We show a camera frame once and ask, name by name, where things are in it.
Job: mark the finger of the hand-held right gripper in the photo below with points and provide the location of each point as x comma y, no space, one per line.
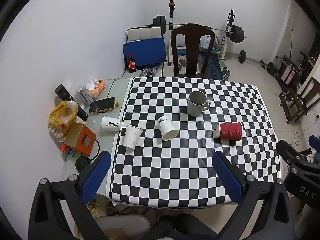
315,143
290,151

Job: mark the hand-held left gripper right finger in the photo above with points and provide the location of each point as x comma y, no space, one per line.
228,177

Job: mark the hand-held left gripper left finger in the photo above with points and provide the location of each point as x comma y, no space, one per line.
97,176

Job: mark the red ribbed paper cup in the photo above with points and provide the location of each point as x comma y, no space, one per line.
231,130

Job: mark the white paper cup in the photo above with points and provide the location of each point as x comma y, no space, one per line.
131,137
167,129
111,124

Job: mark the black round disc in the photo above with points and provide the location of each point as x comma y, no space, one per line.
82,163

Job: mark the black white checkered tablecloth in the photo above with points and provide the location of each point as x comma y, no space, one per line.
190,170

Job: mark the small red box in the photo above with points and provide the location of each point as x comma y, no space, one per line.
67,150

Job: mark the orange cardboard box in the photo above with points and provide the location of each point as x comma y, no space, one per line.
78,138

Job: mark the brown wooden chair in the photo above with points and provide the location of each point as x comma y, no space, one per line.
300,100

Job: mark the grey stool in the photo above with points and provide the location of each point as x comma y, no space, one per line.
120,223

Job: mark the small black cylinder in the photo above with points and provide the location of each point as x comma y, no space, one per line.
83,113

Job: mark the yellow plastic bag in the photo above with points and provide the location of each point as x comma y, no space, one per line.
61,117

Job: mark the black smartphone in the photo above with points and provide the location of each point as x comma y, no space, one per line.
102,104

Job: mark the black exercise machine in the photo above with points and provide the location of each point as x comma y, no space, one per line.
291,67

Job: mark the grey ceramic mug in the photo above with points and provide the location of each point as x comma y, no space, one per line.
196,103

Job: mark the grey white box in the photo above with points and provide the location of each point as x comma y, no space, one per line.
82,93

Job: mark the small black barbell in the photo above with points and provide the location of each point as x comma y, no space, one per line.
268,67

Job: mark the orange snack packet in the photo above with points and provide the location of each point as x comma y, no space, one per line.
98,88

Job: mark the black cylinder bottle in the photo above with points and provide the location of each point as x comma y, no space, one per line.
63,93

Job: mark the chrome dumbbell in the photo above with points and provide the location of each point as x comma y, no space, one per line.
180,65
225,73

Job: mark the blue exercise mat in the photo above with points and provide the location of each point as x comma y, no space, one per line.
213,68

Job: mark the dark sauce bottle red label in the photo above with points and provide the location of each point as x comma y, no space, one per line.
131,65

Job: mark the chrome weight plates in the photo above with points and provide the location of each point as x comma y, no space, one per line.
149,71

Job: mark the dark wooden chair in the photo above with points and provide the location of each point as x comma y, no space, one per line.
192,52

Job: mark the blue board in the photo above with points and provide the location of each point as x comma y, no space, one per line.
145,53

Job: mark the white plastic bag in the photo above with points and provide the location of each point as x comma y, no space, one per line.
207,42

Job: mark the white weight bench rack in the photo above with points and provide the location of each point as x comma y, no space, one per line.
171,22

